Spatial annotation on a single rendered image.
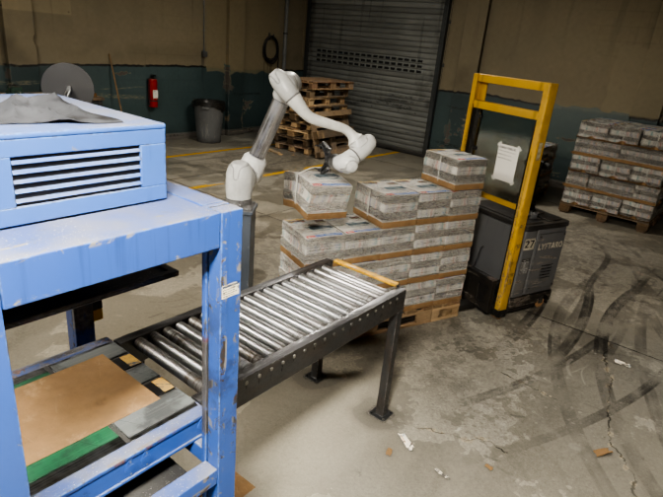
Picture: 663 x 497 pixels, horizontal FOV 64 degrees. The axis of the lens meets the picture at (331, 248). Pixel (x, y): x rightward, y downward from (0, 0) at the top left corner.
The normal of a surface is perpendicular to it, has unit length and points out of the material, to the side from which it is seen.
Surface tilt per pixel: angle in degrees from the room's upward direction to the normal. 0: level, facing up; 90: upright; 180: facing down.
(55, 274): 90
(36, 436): 0
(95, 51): 90
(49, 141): 90
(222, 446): 90
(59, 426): 0
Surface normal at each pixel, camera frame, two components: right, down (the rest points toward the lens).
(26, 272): 0.77, 0.29
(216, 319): -0.63, 0.23
